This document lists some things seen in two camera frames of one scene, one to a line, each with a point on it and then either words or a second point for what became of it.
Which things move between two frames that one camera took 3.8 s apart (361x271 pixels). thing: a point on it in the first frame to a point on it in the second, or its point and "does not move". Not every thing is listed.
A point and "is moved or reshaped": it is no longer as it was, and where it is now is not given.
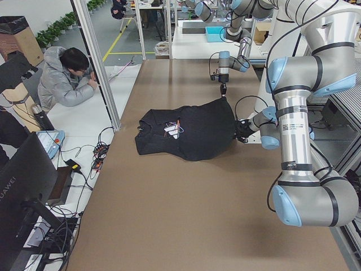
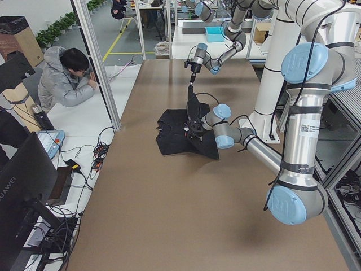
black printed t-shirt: x=194 y=133 is moved or reshaped
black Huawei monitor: x=29 y=182 does not move
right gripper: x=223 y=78 to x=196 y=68
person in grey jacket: x=65 y=78 does not move
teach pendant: x=52 y=140 does not move
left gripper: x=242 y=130 to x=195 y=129
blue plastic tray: x=215 y=34 does not move
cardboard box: x=16 y=35 does not move
